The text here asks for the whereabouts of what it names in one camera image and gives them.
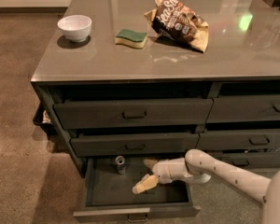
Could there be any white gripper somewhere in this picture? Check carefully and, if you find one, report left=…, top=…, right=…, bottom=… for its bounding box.
left=133, top=158, right=190, bottom=194

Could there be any silver redbull can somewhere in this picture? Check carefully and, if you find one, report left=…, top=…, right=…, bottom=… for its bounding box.
left=115, top=156, right=125, bottom=175

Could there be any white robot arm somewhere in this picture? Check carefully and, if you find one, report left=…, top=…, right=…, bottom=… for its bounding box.
left=133, top=149, right=280, bottom=224

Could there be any open bottom left drawer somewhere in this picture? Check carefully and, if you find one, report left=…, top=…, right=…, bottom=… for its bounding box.
left=74, top=156, right=200, bottom=223

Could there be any middle left drawer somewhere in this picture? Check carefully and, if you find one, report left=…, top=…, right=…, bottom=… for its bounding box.
left=71, top=133, right=199, bottom=157

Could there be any middle right drawer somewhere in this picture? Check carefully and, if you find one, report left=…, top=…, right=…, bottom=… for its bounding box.
left=197, top=129, right=280, bottom=150

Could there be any top left drawer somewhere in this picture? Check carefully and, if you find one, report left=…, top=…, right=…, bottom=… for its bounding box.
left=54, top=98, right=213, bottom=129

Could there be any dark grey drawer cabinet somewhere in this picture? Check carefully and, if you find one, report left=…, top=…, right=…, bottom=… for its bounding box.
left=32, top=0, right=280, bottom=169

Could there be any bottom right drawer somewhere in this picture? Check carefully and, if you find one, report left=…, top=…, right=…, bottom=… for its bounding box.
left=211, top=152, right=280, bottom=168

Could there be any top right drawer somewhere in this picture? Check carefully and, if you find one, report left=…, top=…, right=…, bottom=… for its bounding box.
left=207, top=95, right=280, bottom=123

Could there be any black side basket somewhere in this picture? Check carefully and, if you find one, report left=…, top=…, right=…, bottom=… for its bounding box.
left=33, top=104, right=56, bottom=135

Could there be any green and yellow sponge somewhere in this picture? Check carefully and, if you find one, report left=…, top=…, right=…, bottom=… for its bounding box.
left=115, top=29, right=147, bottom=49

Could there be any brown snack chip bag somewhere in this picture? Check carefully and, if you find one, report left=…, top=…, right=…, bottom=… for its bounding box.
left=144, top=0, right=209, bottom=52

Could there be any white ceramic bowl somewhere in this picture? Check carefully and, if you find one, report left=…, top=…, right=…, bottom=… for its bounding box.
left=57, top=15, right=92, bottom=42

